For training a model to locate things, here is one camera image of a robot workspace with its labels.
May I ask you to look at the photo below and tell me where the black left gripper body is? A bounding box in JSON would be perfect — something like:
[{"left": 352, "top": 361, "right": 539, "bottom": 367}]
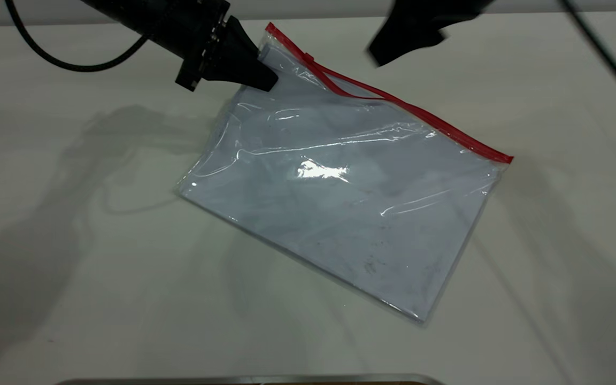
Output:
[{"left": 145, "top": 0, "right": 232, "bottom": 92}]

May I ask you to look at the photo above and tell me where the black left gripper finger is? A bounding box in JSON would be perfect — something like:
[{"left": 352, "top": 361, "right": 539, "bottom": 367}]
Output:
[
  {"left": 203, "top": 52, "right": 280, "bottom": 92},
  {"left": 222, "top": 16, "right": 261, "bottom": 57}
]

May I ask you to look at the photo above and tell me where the clear plastic zip bag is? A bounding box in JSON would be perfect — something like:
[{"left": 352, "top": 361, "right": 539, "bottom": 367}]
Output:
[{"left": 174, "top": 21, "right": 514, "bottom": 326}]

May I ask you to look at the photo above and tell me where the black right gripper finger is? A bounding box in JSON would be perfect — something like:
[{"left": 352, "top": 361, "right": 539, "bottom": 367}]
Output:
[{"left": 367, "top": 21, "right": 449, "bottom": 68}]

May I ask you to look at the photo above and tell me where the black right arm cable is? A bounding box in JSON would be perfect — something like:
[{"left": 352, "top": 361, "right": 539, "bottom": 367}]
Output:
[{"left": 558, "top": 0, "right": 616, "bottom": 122}]

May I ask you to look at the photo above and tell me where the grey metal bar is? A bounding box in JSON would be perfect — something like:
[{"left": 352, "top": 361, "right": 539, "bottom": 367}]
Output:
[{"left": 54, "top": 373, "right": 446, "bottom": 385}]

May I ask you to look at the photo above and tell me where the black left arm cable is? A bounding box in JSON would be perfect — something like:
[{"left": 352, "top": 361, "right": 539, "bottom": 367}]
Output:
[{"left": 4, "top": 0, "right": 151, "bottom": 73}]

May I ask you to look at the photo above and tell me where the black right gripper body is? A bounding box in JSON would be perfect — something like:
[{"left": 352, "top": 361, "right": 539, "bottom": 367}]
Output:
[{"left": 387, "top": 0, "right": 497, "bottom": 32}]

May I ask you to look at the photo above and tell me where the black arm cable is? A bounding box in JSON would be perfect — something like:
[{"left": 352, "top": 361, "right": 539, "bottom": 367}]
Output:
[
  {"left": 558, "top": 0, "right": 616, "bottom": 122},
  {"left": 4, "top": 0, "right": 151, "bottom": 73}
]

